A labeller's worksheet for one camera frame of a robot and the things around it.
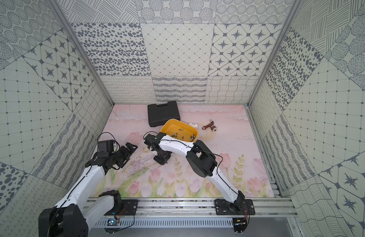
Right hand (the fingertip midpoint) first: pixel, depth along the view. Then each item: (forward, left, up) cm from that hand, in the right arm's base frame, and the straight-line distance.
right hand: (167, 161), depth 90 cm
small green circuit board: (-31, +24, -2) cm, 40 cm away
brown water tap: (+27, -29, +2) cm, 40 cm away
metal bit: (+23, -8, +1) cm, 25 cm away
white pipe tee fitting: (+26, -16, +3) cm, 31 cm away
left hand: (+3, +20, +10) cm, 22 cm away
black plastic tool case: (+36, +12, +1) cm, 38 cm away
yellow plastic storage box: (+25, 0, +2) cm, 25 cm away
